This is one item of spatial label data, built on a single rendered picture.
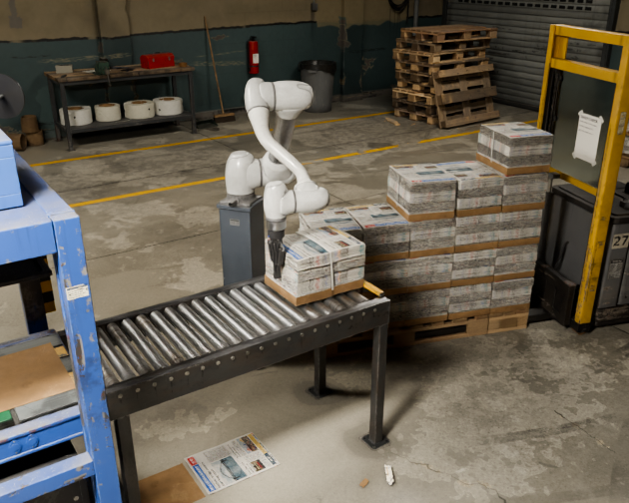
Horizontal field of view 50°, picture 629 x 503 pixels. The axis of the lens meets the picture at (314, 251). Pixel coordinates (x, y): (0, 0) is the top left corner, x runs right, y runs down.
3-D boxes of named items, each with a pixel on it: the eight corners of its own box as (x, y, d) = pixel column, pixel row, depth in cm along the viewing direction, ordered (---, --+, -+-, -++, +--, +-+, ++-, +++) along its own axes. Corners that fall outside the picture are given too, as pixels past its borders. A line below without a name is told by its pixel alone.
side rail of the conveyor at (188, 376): (382, 318, 313) (383, 295, 308) (389, 322, 309) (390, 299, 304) (97, 417, 245) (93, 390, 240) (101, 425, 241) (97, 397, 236)
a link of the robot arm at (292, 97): (255, 169, 376) (293, 166, 381) (260, 193, 369) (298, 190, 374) (269, 73, 309) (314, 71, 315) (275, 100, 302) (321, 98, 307)
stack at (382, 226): (299, 329, 438) (297, 210, 404) (460, 306, 466) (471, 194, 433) (314, 360, 403) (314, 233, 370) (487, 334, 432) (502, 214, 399)
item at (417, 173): (388, 167, 409) (388, 165, 409) (431, 164, 416) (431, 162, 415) (410, 185, 377) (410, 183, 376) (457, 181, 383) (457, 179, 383)
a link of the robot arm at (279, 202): (266, 221, 285) (296, 218, 288) (266, 186, 279) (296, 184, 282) (262, 213, 295) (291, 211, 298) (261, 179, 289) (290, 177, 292)
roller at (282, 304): (252, 281, 321) (252, 290, 323) (305, 321, 285) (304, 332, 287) (261, 279, 324) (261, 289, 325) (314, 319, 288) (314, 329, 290)
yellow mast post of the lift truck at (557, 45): (516, 274, 491) (549, 24, 421) (526, 273, 493) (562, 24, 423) (522, 280, 483) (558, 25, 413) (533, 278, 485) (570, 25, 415)
